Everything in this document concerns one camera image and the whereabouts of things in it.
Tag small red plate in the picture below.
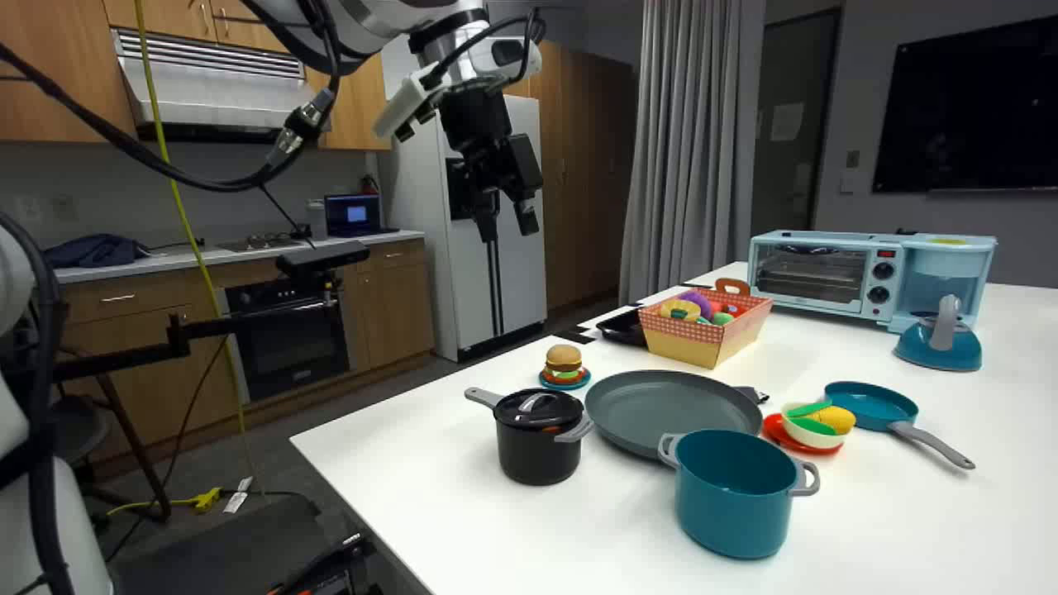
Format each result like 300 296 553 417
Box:
761 408 846 458

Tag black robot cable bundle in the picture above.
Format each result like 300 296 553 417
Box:
0 0 343 196

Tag grey window curtain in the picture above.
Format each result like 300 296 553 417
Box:
614 0 769 306

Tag black wall television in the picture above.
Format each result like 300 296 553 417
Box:
870 10 1058 199

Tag toy burger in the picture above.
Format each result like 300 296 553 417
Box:
542 343 587 388

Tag light blue toaster oven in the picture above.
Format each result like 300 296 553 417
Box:
743 229 999 334

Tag black built-in oven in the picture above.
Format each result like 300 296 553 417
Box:
221 272 352 405

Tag small blue plate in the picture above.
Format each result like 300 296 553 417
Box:
534 367 595 396

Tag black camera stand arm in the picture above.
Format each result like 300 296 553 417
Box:
47 240 372 523

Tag white refrigerator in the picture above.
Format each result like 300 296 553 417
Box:
376 93 553 359

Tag orange yellow cardboard basket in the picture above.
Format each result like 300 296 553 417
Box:
633 277 774 374

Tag blue pot grey handles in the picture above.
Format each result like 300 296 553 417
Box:
653 426 824 566

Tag purple toy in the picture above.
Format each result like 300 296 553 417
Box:
677 287 719 316

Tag large grey-teal round pan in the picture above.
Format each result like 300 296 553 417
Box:
583 367 768 466

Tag blue grey toy kettle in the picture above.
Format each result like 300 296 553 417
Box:
893 291 986 374

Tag black baking tray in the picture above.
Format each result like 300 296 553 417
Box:
556 306 653 351

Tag dark door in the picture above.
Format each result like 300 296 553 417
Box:
753 10 844 237

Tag yellow cable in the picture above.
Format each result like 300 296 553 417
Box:
128 0 262 523

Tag white range hood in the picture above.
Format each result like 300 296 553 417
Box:
112 25 335 142

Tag black floor mat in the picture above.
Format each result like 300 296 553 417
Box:
109 492 376 595

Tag small teal bowl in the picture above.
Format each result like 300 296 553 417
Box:
824 379 977 477

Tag dark bag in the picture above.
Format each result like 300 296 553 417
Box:
41 231 151 272

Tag toy taco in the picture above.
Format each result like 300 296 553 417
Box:
779 401 859 454

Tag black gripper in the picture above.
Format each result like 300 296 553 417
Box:
439 83 546 245

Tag small blue-screen monitor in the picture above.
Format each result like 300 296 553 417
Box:
320 191 384 240

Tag wooden lower cabinets with counter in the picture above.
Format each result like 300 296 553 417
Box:
47 229 439 466

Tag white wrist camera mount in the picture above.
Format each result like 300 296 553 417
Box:
372 74 432 144

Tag black pot grey handles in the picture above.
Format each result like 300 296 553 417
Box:
462 383 595 489

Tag wooden upper cabinets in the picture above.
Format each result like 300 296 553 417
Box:
0 0 392 156

